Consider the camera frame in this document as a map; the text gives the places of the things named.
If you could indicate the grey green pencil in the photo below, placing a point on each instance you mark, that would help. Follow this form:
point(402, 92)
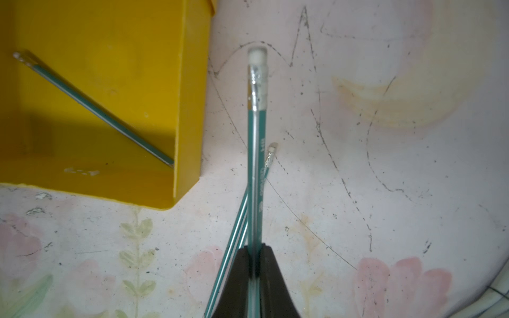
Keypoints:
point(256, 109)
point(82, 99)

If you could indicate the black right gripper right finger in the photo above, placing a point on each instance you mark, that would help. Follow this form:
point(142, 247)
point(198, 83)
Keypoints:
point(275, 298)

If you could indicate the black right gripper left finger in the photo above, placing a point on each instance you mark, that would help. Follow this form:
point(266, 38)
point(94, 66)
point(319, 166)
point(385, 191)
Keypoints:
point(233, 301)

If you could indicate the yellow bottom drawer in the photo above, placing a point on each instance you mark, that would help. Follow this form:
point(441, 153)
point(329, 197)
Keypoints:
point(143, 61)

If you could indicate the green striped pencil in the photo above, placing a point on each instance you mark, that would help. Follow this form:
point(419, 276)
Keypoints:
point(236, 241)

